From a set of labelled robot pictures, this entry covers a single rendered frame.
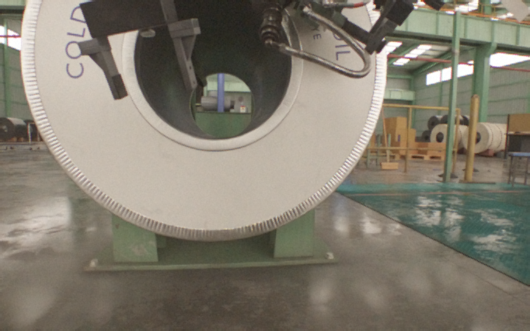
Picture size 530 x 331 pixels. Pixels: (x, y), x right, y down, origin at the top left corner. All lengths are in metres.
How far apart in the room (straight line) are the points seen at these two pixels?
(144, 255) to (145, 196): 0.35
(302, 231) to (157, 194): 0.61
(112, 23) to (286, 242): 0.99
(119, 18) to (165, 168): 0.54
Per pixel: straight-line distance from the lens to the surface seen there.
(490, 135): 12.90
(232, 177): 0.91
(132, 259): 1.26
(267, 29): 0.76
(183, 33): 0.46
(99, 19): 0.51
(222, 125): 3.39
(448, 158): 4.20
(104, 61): 0.53
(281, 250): 1.21
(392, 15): 0.79
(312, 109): 0.95
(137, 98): 0.95
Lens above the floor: 0.53
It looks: 6 degrees down
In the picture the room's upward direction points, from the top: 1 degrees clockwise
